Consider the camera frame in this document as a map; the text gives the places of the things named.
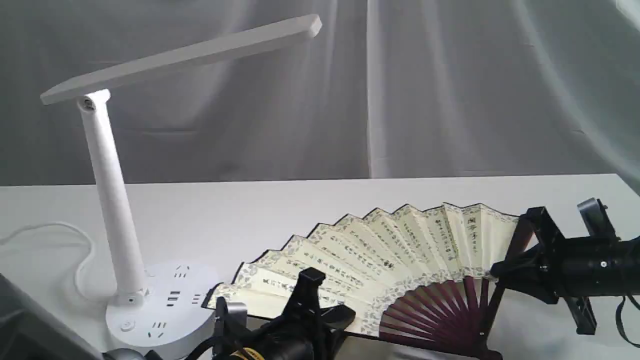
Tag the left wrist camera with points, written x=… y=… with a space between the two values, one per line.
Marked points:
x=232 y=310

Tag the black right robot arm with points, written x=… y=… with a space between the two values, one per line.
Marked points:
x=609 y=268

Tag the folding paper fan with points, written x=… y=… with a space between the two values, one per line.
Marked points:
x=418 y=278

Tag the white backdrop curtain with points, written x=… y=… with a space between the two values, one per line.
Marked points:
x=387 y=89

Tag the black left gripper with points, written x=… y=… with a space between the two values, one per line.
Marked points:
x=303 y=331

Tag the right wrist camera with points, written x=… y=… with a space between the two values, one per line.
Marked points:
x=597 y=222

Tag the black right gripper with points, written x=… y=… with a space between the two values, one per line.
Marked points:
x=548 y=271

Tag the white desk lamp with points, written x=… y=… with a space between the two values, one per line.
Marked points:
x=157 y=308

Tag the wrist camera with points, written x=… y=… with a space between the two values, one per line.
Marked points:
x=597 y=222
x=232 y=310

